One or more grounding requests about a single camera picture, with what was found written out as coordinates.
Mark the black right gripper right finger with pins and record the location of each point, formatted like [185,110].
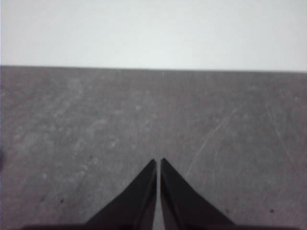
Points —
[182,206]

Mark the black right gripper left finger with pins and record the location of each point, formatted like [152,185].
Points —
[134,203]

